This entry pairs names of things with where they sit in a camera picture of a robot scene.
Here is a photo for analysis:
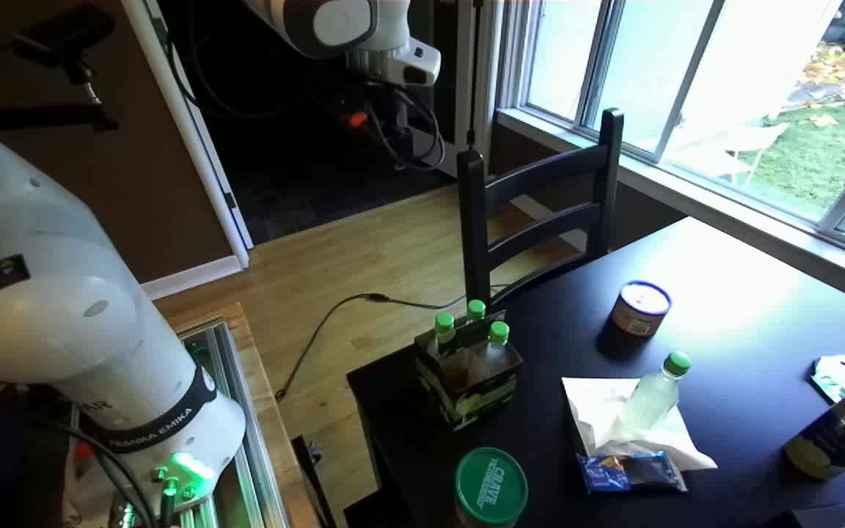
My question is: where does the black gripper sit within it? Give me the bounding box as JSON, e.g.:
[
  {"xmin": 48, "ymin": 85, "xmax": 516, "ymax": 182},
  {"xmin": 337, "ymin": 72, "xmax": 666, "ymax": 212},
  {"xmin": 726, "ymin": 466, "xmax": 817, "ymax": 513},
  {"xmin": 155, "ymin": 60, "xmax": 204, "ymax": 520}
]
[{"xmin": 374, "ymin": 82, "xmax": 443, "ymax": 166}]

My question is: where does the short green can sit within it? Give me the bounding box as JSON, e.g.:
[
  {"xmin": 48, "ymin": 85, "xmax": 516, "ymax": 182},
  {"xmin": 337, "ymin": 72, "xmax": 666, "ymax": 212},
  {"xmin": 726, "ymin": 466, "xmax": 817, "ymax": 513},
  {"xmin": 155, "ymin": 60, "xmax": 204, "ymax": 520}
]
[{"xmin": 452, "ymin": 444, "xmax": 535, "ymax": 528}]

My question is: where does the can with purple lid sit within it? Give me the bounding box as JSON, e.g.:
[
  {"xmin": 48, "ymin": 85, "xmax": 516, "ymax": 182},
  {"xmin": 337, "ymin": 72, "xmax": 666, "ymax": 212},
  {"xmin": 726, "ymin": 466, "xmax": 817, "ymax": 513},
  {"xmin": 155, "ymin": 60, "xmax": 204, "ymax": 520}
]
[{"xmin": 595, "ymin": 280, "xmax": 675, "ymax": 361}]

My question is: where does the dark wooden chair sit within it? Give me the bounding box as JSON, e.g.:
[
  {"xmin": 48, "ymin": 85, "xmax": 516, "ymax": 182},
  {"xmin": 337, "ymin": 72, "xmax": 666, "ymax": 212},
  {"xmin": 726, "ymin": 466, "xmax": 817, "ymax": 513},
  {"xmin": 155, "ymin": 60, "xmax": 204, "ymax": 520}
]
[{"xmin": 455, "ymin": 107, "xmax": 629, "ymax": 317}]

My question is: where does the green capped glass bottle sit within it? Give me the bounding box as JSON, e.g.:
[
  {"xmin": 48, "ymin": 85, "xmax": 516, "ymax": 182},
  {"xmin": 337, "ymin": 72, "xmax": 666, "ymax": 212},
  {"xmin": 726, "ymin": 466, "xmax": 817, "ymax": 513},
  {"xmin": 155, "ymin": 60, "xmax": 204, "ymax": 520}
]
[
  {"xmin": 482, "ymin": 321, "xmax": 521, "ymax": 380},
  {"xmin": 431, "ymin": 309, "xmax": 465, "ymax": 361},
  {"xmin": 465, "ymin": 298, "xmax": 493, "ymax": 340}
]

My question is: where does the large white framed window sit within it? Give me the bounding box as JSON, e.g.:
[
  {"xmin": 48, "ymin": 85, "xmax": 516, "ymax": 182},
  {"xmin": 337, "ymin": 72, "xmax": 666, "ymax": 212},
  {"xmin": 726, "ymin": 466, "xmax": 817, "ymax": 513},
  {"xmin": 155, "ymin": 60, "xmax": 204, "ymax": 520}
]
[{"xmin": 493, "ymin": 0, "xmax": 845, "ymax": 298}]

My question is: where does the green cardboard bottle carrier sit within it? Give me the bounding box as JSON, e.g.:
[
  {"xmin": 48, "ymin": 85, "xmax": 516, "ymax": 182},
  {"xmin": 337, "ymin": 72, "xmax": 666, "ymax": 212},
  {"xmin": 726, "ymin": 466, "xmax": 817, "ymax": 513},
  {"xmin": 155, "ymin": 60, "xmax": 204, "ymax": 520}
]
[{"xmin": 411, "ymin": 309, "xmax": 529, "ymax": 435}]

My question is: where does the white paper napkin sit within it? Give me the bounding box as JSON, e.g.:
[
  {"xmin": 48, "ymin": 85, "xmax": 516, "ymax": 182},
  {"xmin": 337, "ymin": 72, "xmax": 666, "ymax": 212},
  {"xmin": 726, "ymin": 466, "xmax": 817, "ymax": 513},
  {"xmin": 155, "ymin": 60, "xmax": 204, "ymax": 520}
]
[{"xmin": 560, "ymin": 377, "xmax": 723, "ymax": 476}]

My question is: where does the clear green capped plastic bottle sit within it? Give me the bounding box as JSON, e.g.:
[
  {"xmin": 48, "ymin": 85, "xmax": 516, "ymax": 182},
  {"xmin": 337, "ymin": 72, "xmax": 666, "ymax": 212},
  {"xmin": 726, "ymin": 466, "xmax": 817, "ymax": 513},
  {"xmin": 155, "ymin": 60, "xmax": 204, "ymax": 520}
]
[{"xmin": 616, "ymin": 349, "xmax": 697, "ymax": 440}]

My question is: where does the blue snack packet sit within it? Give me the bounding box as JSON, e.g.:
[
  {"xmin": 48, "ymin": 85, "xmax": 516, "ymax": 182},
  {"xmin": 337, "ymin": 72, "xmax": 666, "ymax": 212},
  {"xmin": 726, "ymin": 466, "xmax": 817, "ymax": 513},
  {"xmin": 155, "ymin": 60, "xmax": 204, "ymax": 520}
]
[{"xmin": 576, "ymin": 449, "xmax": 694, "ymax": 498}]

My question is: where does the brown cup with white item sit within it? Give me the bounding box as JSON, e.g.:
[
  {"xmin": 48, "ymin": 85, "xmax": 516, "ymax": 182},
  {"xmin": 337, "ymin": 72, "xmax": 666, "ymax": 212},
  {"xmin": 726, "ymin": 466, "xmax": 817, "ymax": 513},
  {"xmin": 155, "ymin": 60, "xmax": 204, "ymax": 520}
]
[{"xmin": 782, "ymin": 387, "xmax": 845, "ymax": 485}]

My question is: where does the dark flat box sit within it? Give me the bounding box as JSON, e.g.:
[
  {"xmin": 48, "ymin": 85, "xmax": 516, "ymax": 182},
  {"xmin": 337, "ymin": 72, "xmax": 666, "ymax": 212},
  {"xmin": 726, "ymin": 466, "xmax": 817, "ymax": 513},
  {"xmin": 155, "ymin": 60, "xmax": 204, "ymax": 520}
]
[{"xmin": 760, "ymin": 494, "xmax": 845, "ymax": 528}]

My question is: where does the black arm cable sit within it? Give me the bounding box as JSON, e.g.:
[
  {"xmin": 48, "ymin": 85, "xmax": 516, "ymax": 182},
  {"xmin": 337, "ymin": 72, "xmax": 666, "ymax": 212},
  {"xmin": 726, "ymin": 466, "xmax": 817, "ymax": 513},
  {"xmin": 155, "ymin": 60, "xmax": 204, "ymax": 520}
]
[{"xmin": 367, "ymin": 82, "xmax": 450, "ymax": 171}]

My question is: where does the long floor cable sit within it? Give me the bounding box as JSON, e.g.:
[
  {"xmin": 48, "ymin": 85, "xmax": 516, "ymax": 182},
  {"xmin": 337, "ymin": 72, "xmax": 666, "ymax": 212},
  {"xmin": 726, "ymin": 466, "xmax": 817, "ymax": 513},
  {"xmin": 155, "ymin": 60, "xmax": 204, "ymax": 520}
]
[{"xmin": 273, "ymin": 289, "xmax": 472, "ymax": 406}]

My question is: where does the white door frame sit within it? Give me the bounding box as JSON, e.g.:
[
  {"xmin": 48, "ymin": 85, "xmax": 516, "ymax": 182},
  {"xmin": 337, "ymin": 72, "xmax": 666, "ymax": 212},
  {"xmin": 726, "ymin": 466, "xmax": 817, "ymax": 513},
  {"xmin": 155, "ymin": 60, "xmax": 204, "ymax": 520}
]
[{"xmin": 117, "ymin": 0, "xmax": 257, "ymax": 274}]

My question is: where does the metal rail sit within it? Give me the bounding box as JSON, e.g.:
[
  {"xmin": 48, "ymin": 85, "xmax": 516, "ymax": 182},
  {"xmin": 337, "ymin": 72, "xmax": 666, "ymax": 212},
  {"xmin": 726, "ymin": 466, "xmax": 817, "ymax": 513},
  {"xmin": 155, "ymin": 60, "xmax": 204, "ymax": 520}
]
[{"xmin": 180, "ymin": 321, "xmax": 284, "ymax": 528}]

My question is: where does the black camera on mount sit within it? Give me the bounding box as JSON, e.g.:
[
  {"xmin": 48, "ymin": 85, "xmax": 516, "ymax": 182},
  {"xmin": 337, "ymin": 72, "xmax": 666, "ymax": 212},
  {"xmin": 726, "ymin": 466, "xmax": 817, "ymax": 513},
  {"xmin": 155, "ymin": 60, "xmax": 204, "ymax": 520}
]
[{"xmin": 0, "ymin": 4, "xmax": 120, "ymax": 136}]

